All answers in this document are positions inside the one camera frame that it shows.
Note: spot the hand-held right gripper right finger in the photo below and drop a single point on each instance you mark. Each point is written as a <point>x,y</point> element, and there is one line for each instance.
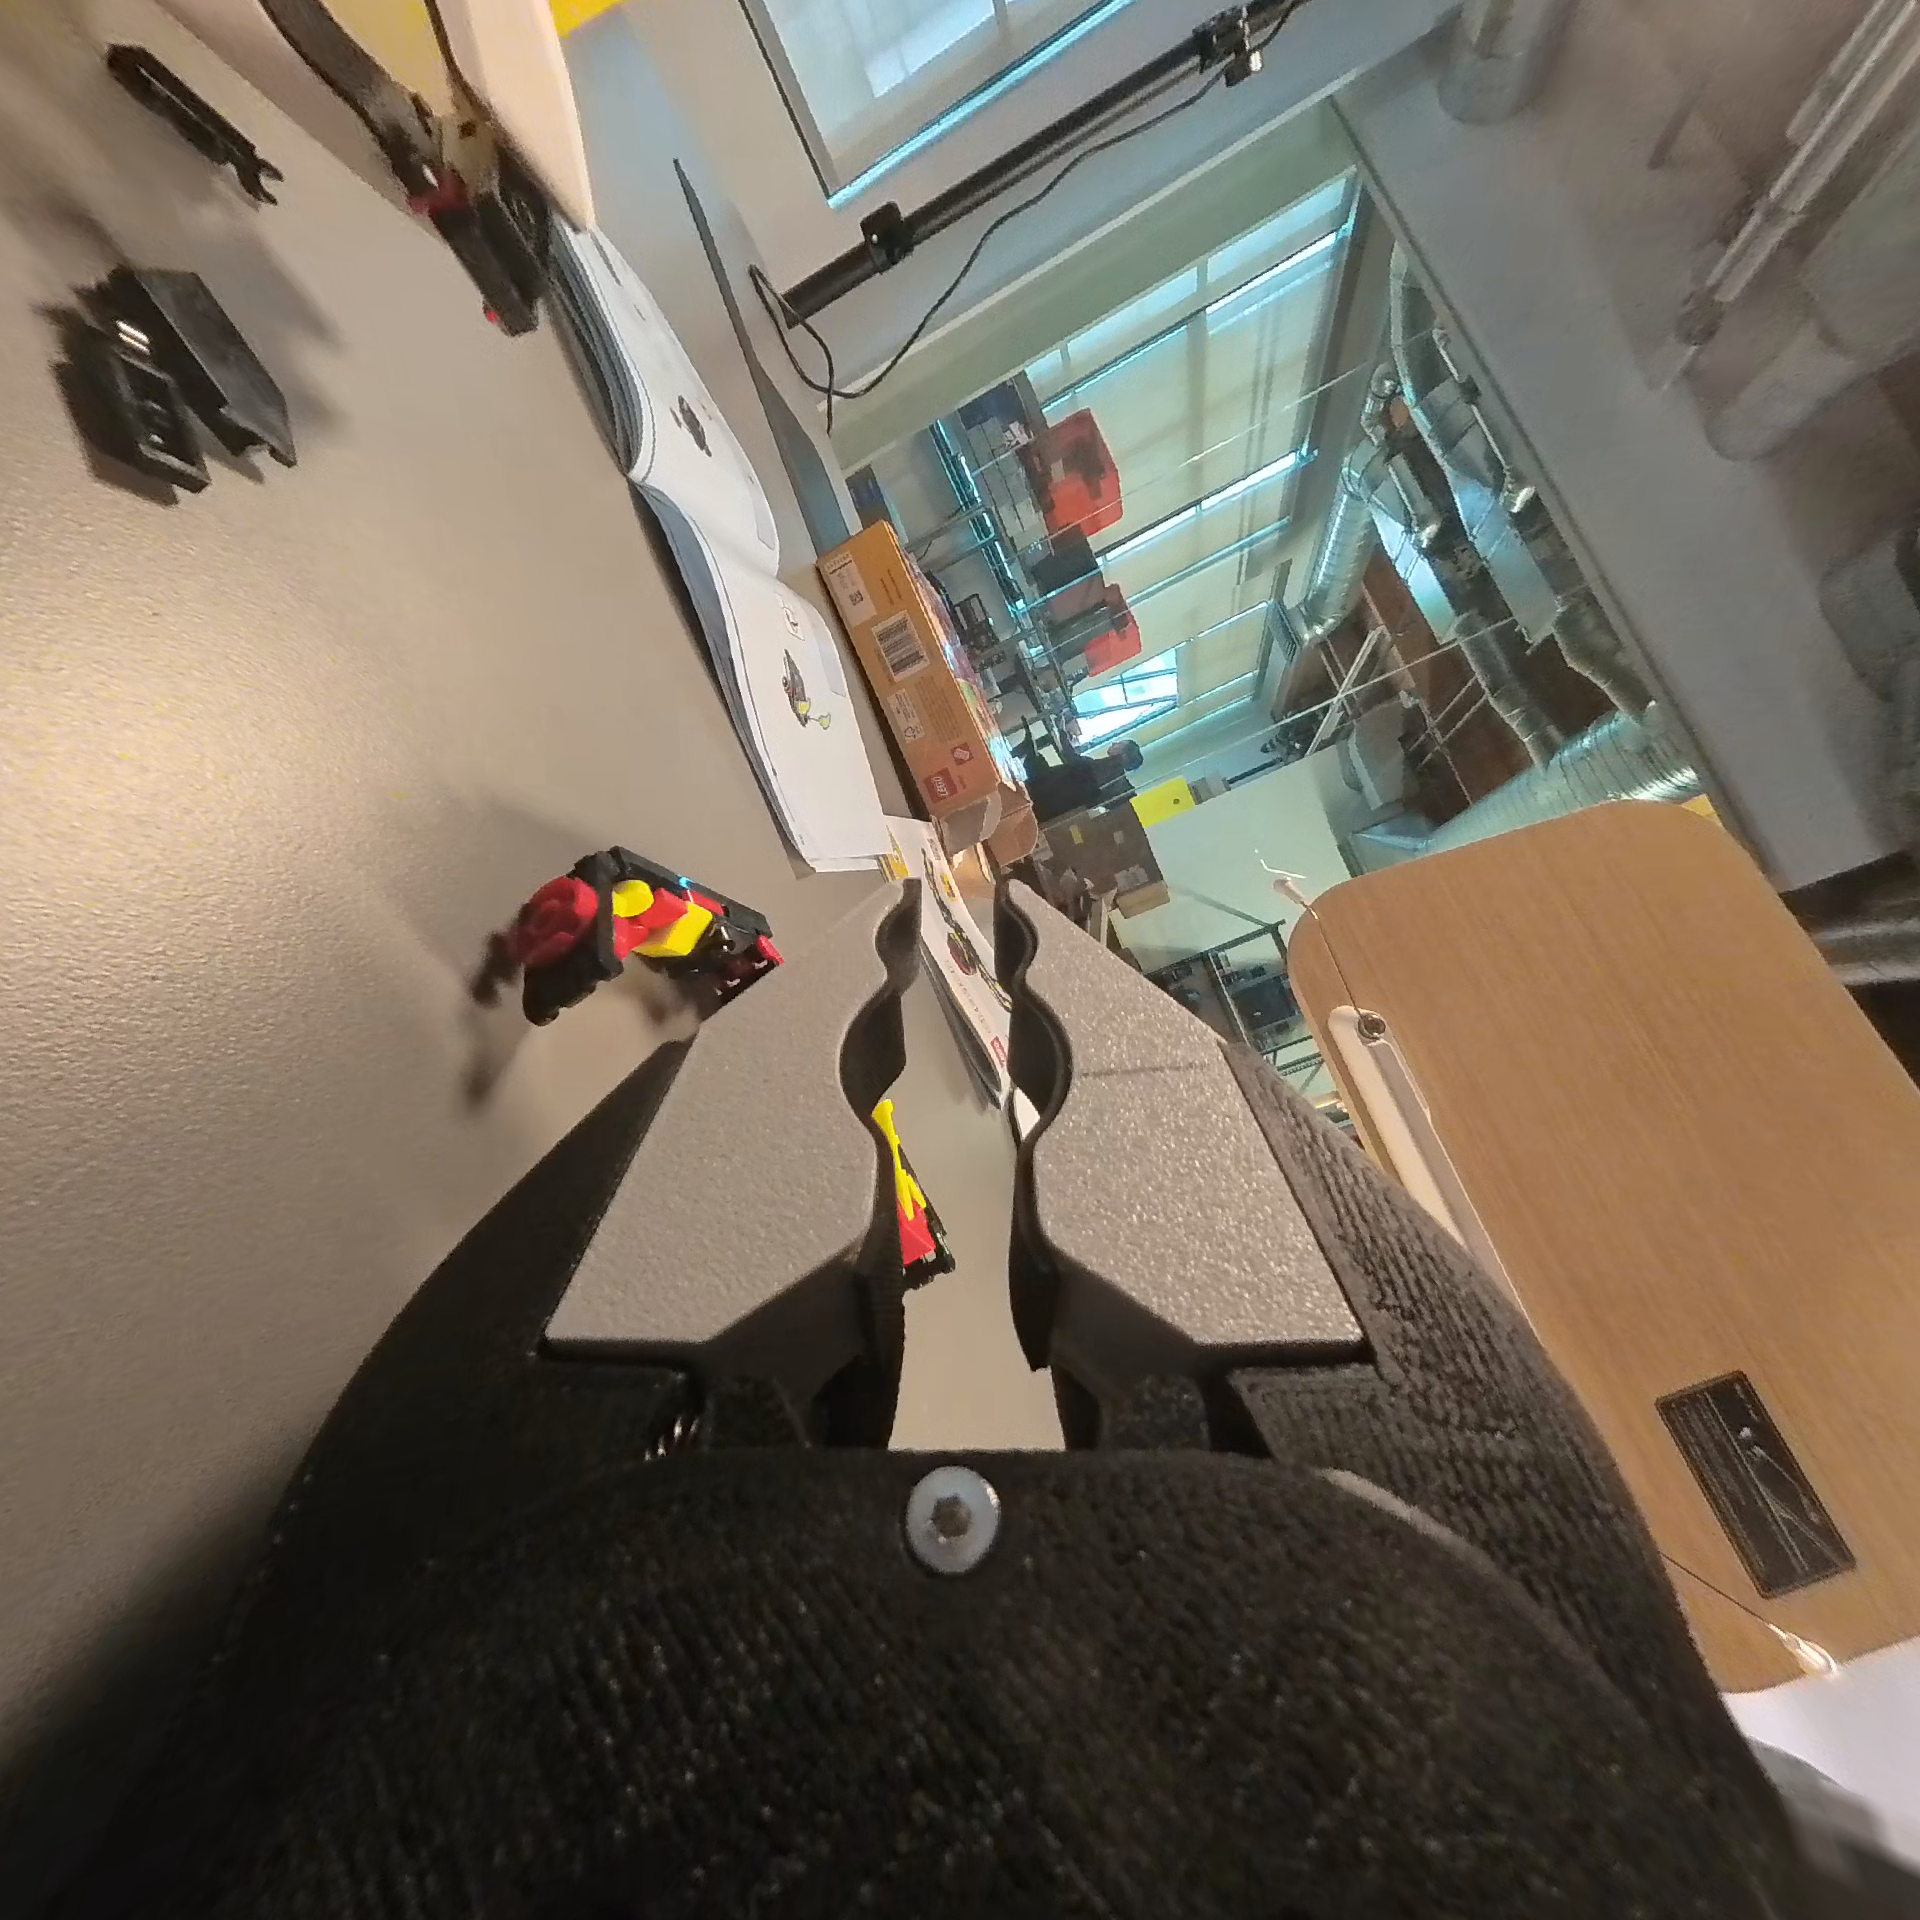
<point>1185,1214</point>

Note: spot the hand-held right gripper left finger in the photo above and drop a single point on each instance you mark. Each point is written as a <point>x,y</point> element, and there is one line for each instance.
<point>720,1201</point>

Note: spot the small black lego assembly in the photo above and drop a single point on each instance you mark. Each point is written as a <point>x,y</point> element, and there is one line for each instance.
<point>149,375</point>

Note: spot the yellow red lego piece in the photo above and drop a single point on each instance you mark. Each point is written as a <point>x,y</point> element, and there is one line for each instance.
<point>905,1184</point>

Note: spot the long black lego chassis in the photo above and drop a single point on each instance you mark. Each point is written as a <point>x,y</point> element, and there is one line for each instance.
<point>451,195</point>

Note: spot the thin black lego piece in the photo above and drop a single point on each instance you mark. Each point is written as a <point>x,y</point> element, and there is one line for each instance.
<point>194,120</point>

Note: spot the colourful cover booklet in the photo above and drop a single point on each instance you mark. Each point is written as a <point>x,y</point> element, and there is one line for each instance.
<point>961,991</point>

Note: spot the brown cardboard box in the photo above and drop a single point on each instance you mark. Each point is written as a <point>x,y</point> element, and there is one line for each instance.
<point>1101,858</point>

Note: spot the wooden head desk lamp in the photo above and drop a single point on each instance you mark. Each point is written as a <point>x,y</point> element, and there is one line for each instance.
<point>1575,1201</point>

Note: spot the yellow sign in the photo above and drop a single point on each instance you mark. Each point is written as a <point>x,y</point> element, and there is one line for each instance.
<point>1161,803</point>

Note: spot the orange cardboard box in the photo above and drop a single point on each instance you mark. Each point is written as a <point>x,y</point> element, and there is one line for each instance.
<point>900,645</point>

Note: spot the red storage crate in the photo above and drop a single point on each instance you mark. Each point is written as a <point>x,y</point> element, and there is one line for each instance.
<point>1107,629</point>
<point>1072,473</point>

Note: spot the open instruction booklet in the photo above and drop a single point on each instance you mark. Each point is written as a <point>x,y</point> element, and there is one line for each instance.
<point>720,495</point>

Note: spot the silver spiral ventilation duct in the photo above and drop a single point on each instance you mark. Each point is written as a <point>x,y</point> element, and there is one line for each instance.
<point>1612,757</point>

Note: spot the black camera boom pole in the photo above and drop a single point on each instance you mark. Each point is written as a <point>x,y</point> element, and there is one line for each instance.
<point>885,237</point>

